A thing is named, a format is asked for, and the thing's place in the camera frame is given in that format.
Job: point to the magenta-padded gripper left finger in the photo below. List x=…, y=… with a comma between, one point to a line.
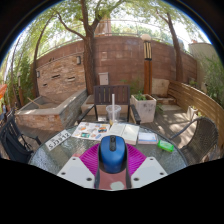
x=80, y=170

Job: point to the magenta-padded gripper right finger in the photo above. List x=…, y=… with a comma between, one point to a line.
x=146, y=170

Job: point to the blue and black computer mouse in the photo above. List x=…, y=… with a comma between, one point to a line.
x=112, y=155

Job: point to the small green box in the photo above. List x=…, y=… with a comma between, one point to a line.
x=165, y=146

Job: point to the small closed notebook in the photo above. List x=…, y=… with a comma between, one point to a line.
x=147, y=137

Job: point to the white license plate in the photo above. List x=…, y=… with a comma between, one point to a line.
x=58, y=140

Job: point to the colourful picture booklet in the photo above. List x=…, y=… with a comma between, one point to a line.
x=89, y=130

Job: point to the open white book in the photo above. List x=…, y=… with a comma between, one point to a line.
x=128, y=132

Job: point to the raised stone garden bed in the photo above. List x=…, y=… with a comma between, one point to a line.
x=50, y=116

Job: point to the white square planter with plant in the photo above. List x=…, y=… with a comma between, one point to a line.
x=145, y=108

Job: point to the clear plastic cup with straw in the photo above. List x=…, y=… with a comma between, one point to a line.
x=113, y=113

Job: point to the brown wicker chair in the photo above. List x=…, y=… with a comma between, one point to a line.
x=203, y=136

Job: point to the black metal chair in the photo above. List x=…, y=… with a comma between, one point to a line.
x=15, y=143

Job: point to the small white plant pot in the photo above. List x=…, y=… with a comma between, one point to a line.
x=192, y=113

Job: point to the dark wooden slatted chair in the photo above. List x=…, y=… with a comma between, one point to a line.
x=103, y=95

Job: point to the grey utility box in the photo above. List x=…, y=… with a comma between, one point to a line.
x=103, y=78

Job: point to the large forked tree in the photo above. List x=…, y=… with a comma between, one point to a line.
x=88, y=63

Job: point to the slim tree by fence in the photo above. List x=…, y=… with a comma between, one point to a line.
x=178, y=56

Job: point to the wooden garden lamp post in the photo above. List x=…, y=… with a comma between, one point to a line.
x=147, y=73

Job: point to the small wall lamp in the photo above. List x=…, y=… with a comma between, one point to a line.
x=37, y=74

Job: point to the large wall lamp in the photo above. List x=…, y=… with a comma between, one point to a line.
x=78, y=60

